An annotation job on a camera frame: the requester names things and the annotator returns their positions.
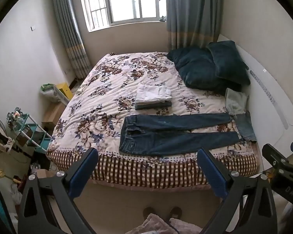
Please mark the window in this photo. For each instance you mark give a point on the window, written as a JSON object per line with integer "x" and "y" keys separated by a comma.
{"x": 127, "y": 2}

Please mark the teal shelf rack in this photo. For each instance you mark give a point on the teal shelf rack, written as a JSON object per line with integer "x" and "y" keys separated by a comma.
{"x": 31, "y": 132}

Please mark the brown slipper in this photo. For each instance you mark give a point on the brown slipper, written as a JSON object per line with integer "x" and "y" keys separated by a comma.
{"x": 148, "y": 213}
{"x": 175, "y": 211}

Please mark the light blue jeans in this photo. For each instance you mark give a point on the light blue jeans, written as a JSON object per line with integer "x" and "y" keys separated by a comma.
{"x": 245, "y": 126}

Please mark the large teal pillow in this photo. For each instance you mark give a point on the large teal pillow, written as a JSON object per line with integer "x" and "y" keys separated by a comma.
{"x": 197, "y": 68}

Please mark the grey folded pants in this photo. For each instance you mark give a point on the grey folded pants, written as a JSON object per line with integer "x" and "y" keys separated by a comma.
{"x": 151, "y": 106}

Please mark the green and white bag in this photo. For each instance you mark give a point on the green and white bag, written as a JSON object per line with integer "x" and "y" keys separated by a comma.
{"x": 48, "y": 91}

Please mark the person's legs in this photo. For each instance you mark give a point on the person's legs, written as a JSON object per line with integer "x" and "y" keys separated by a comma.
{"x": 156, "y": 225}

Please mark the light green cloth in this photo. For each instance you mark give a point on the light green cloth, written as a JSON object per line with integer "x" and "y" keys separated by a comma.
{"x": 235, "y": 100}

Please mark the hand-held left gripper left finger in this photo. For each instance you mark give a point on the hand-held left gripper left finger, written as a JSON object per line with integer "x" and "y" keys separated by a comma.
{"x": 84, "y": 173}

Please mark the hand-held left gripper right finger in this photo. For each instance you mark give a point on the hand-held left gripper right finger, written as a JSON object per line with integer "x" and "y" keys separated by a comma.
{"x": 212, "y": 173}

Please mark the white folded pants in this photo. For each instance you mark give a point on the white folded pants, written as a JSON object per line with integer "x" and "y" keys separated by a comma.
{"x": 151, "y": 92}

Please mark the blue striped curtain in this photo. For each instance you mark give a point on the blue striped curtain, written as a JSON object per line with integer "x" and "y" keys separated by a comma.
{"x": 193, "y": 12}
{"x": 68, "y": 29}

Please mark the floral bed blanket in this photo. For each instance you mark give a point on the floral bed blanket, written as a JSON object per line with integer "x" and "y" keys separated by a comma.
{"x": 105, "y": 102}

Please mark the dark blue jeans pants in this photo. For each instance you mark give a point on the dark blue jeans pants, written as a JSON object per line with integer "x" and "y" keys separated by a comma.
{"x": 161, "y": 143}

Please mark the yellow box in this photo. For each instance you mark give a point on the yellow box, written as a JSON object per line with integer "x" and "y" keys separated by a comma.
{"x": 64, "y": 91}

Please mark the cardboard box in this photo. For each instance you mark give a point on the cardboard box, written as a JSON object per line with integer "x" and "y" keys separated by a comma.
{"x": 53, "y": 113}

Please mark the white headboard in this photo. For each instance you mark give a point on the white headboard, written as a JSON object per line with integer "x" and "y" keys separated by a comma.
{"x": 263, "y": 61}

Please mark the small teal pillow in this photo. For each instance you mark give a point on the small teal pillow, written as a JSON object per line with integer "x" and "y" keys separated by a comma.
{"x": 229, "y": 58}

